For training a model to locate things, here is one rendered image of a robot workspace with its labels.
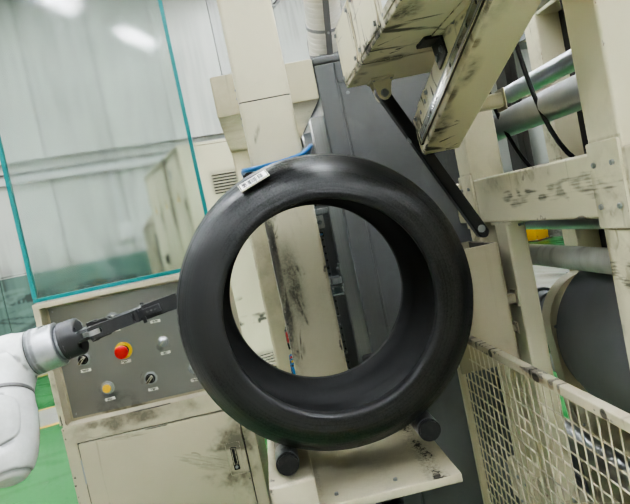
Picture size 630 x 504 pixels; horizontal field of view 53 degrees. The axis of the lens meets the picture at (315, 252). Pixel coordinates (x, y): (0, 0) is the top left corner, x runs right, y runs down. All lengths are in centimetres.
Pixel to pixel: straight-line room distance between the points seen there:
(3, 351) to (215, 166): 353
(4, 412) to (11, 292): 898
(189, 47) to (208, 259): 1007
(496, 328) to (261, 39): 90
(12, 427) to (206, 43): 1027
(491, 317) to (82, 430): 121
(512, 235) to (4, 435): 117
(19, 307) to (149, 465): 831
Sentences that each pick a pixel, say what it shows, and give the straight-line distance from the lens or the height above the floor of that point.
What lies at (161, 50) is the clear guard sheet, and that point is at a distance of 199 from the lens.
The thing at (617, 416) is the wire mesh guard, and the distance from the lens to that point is 97.
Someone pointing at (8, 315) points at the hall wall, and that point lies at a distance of 1023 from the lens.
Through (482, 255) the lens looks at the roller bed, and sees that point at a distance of 157.
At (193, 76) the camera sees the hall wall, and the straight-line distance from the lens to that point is 1102.
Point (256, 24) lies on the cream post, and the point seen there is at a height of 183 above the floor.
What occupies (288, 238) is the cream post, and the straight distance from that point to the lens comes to 155.
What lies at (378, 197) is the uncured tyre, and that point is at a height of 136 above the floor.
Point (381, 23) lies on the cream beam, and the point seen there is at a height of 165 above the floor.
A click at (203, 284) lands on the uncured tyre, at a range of 116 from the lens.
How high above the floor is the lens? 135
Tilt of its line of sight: 3 degrees down
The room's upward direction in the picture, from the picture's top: 12 degrees counter-clockwise
